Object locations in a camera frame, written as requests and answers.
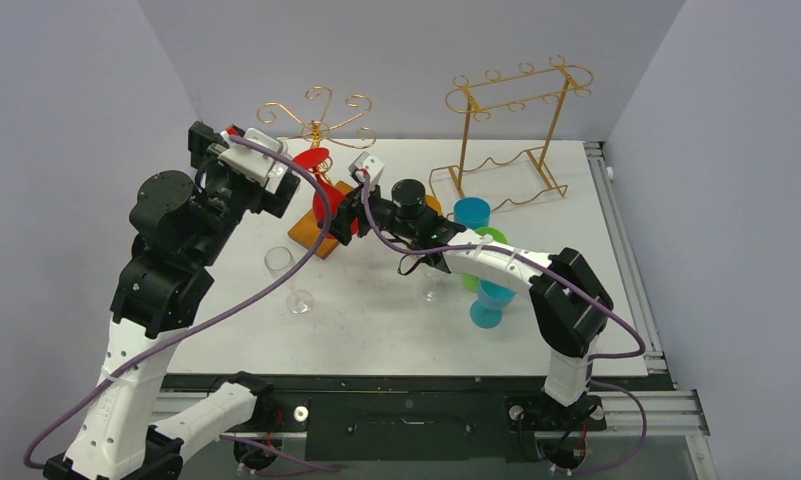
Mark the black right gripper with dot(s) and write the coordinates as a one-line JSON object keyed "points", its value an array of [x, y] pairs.
{"points": [[358, 216]]}

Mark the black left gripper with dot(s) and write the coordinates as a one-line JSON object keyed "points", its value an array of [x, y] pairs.
{"points": [[206, 161]]}

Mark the gold spiral rack wooden base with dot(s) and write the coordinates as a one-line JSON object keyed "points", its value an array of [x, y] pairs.
{"points": [[318, 133]]}

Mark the red plastic goblet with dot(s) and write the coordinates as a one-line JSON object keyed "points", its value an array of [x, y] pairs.
{"points": [[325, 204]]}

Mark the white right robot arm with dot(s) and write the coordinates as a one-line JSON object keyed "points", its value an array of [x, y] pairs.
{"points": [[570, 305]]}

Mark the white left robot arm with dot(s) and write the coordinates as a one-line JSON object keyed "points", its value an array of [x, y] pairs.
{"points": [[182, 224]]}

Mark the small clear wine glass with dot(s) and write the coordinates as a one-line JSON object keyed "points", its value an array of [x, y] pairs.
{"points": [[432, 289]]}

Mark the blue plastic goblet rear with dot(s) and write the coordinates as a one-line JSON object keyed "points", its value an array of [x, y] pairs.
{"points": [[472, 212]]}

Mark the blue plastic goblet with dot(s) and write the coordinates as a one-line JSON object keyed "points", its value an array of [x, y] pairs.
{"points": [[472, 212], [487, 310]]}

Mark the clear champagne flute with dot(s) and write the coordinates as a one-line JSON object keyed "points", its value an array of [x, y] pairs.
{"points": [[279, 262]]}

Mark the green plastic goblet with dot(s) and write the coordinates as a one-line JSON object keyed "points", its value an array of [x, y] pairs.
{"points": [[470, 282]]}

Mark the blue plastic goblet front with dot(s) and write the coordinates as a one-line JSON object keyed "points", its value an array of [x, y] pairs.
{"points": [[487, 310]]}

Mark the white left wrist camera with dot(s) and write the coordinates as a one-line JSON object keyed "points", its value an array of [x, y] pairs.
{"points": [[256, 166]]}

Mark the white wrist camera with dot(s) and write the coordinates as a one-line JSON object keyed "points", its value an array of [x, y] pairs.
{"points": [[256, 166], [366, 166]]}

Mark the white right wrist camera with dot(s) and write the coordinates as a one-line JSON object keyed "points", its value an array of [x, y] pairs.
{"points": [[366, 166]]}

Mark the gold rectangular wire glass rack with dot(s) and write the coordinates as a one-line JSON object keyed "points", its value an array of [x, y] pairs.
{"points": [[509, 122]]}

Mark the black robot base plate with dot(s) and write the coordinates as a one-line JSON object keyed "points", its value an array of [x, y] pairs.
{"points": [[392, 418]]}

